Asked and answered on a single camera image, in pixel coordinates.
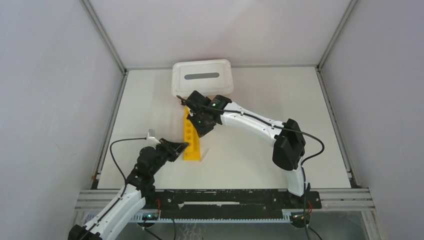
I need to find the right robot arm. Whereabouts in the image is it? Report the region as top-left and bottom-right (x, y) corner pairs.
(179, 90), (309, 208)

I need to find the yellow test tube rack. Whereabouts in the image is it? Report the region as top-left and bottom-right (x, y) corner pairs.
(182, 106), (201, 161)

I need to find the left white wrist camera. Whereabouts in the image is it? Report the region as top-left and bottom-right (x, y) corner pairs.
(146, 129), (160, 146)

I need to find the clear tube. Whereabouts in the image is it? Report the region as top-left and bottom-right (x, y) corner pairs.
(200, 148), (210, 162)

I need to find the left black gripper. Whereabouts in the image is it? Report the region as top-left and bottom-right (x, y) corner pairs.
(150, 138), (189, 176)

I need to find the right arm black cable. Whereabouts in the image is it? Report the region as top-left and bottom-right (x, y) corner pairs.
(176, 95), (326, 213)

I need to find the translucent white bin lid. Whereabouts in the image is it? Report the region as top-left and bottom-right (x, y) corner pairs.
(171, 59), (234, 97)

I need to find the pink plastic storage bin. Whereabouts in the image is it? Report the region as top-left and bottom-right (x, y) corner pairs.
(214, 95), (232, 104)

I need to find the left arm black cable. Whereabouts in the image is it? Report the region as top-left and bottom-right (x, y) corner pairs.
(79, 137), (148, 240)

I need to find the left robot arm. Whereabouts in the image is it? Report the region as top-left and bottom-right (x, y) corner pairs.
(67, 138), (189, 240)

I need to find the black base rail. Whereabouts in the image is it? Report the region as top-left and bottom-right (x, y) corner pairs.
(133, 189), (323, 222)

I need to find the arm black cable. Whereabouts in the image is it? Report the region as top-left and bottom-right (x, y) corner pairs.
(176, 95), (326, 213)
(79, 137), (148, 240)

